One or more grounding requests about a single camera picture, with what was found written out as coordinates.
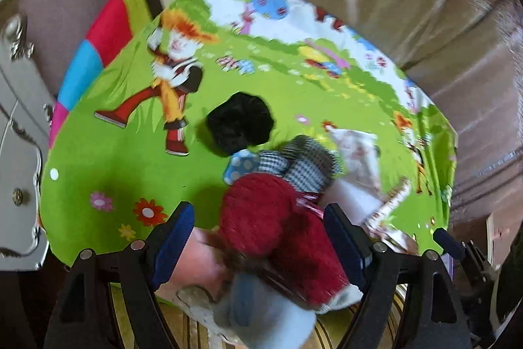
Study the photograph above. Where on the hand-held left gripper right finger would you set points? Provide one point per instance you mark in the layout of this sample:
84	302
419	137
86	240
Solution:
343	246

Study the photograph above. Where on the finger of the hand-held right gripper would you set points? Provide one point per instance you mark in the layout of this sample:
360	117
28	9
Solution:
448	244

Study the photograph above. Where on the houndstooth checked cloth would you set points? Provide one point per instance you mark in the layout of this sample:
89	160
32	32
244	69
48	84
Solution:
304	163

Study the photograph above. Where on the blue polka dot pouch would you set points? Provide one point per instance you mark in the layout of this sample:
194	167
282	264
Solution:
241	167

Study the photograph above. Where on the red knitted hat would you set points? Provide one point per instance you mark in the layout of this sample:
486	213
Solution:
278	234

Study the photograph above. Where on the white ornate cabinet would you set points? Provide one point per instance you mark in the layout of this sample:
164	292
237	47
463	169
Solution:
20	120

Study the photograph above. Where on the white plush cloth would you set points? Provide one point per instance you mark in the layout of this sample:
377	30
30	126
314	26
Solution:
351	202

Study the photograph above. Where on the light blue beret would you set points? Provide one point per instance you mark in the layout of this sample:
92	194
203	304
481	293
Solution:
261	316

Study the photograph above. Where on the black knitted hat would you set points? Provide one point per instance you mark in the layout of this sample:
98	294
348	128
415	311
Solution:
239	124

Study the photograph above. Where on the white floral cloth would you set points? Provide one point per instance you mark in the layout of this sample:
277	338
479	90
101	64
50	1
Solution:
359	157

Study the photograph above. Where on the green cartoon play mat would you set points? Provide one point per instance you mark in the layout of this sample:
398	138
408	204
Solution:
122	169

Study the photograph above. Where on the brass cabinet knob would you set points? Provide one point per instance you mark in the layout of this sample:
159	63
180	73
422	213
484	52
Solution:
17	197

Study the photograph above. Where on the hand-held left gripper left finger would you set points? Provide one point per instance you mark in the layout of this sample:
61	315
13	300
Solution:
175	236

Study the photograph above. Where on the pale pink cloth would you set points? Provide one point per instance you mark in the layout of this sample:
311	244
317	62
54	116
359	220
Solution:
196	261

